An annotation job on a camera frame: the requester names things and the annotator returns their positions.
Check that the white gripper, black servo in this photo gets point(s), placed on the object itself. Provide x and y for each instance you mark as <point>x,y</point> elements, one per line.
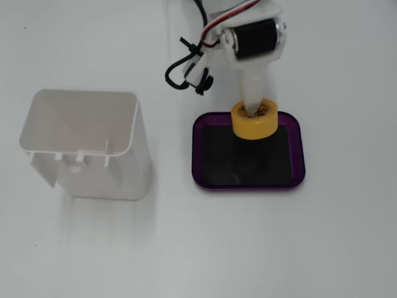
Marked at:
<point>252,40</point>

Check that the yellow masking tape roll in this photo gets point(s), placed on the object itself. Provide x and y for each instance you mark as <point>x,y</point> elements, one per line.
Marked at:
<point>254,130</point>

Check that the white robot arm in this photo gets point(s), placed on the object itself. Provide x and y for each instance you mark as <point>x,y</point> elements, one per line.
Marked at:
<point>232,3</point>

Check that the white plastic box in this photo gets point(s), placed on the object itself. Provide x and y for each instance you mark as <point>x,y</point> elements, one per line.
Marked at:
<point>93,180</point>

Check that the purple metal tray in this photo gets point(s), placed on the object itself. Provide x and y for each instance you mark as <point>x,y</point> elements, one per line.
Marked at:
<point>197,149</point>

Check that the white bracket with black knob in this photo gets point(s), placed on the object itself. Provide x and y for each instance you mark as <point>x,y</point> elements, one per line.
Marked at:
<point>195,69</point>

